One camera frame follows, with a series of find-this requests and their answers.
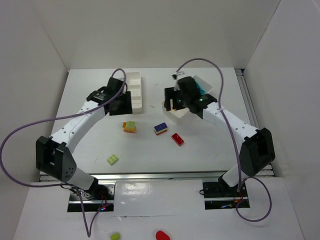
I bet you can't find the narrow white divided tray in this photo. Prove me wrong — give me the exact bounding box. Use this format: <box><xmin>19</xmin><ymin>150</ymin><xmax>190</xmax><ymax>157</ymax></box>
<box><xmin>126</xmin><ymin>72</ymin><xmax>143</xmax><ymax>114</ymax></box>

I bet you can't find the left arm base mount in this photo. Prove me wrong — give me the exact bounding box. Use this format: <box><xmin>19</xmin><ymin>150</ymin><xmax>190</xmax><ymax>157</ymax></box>
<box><xmin>67</xmin><ymin>181</ymin><xmax>116</xmax><ymax>213</ymax></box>

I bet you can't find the aluminium rail right side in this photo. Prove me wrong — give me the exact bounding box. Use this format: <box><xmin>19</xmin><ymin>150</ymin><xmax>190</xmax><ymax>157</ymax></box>
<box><xmin>234</xmin><ymin>68</ymin><xmax>275</xmax><ymax>177</ymax></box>

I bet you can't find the light green lego brick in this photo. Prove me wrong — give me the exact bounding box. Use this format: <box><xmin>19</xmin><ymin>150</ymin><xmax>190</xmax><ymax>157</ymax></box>
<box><xmin>107</xmin><ymin>154</ymin><xmax>119</xmax><ymax>166</ymax></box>

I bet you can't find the purple cable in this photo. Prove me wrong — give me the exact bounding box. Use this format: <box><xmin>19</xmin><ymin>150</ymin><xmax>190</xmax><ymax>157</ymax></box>
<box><xmin>175</xmin><ymin>58</ymin><xmax>273</xmax><ymax>223</ymax></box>
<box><xmin>0</xmin><ymin>68</ymin><xmax>128</xmax><ymax>238</ymax></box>

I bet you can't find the orange and green lego stack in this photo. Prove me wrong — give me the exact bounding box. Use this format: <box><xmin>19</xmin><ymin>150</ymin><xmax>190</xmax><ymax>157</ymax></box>
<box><xmin>122</xmin><ymin>121</ymin><xmax>136</xmax><ymax>134</ymax></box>

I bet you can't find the aluminium rail front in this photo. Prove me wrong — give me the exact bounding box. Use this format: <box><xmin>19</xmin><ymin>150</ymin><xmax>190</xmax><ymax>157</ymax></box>
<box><xmin>39</xmin><ymin>170</ymin><xmax>251</xmax><ymax>186</ymax></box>

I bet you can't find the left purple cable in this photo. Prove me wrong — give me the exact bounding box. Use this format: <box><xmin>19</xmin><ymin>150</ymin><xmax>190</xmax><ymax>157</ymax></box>
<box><xmin>0</xmin><ymin>68</ymin><xmax>128</xmax><ymax>238</ymax></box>

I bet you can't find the green lego brick foreground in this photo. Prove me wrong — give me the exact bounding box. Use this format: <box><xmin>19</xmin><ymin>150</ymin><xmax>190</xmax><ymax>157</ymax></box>
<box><xmin>110</xmin><ymin>232</ymin><xmax>121</xmax><ymax>240</ymax></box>

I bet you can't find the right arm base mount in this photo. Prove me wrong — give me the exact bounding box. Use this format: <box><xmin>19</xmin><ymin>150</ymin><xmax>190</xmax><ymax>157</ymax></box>
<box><xmin>199</xmin><ymin>181</ymin><xmax>250</xmax><ymax>210</ymax></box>

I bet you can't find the aluminium rail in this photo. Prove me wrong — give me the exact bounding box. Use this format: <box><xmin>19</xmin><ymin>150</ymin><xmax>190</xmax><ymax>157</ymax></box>
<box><xmin>39</xmin><ymin>170</ymin><xmax>251</xmax><ymax>186</ymax></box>
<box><xmin>234</xmin><ymin>68</ymin><xmax>275</xmax><ymax>177</ymax></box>

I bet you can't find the red oval object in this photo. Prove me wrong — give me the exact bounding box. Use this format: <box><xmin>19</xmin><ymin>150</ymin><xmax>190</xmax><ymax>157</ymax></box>
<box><xmin>155</xmin><ymin>230</ymin><xmax>171</xmax><ymax>240</ymax></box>

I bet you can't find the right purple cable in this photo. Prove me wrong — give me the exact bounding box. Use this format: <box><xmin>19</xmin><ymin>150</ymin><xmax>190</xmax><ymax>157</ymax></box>
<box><xmin>175</xmin><ymin>58</ymin><xmax>273</xmax><ymax>223</ymax></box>

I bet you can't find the cyan lego stack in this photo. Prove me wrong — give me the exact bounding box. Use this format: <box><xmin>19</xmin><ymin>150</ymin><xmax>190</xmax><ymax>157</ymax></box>
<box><xmin>195</xmin><ymin>79</ymin><xmax>207</xmax><ymax>95</ymax></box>

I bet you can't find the wide white divided tray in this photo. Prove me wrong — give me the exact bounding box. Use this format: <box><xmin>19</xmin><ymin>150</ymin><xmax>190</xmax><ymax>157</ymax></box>
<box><xmin>161</xmin><ymin>75</ymin><xmax>217</xmax><ymax>125</ymax></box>

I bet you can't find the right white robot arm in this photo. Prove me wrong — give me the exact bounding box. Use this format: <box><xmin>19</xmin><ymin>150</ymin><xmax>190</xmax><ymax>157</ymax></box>
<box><xmin>163</xmin><ymin>76</ymin><xmax>276</xmax><ymax>191</ymax></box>

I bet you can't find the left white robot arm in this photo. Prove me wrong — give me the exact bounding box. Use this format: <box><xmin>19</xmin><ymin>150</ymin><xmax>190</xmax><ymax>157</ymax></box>
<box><xmin>35</xmin><ymin>77</ymin><xmax>133</xmax><ymax>198</ymax></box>

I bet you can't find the red lego brick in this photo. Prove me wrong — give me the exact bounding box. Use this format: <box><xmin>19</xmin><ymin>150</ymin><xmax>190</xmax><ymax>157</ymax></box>
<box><xmin>171</xmin><ymin>133</ymin><xmax>185</xmax><ymax>147</ymax></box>

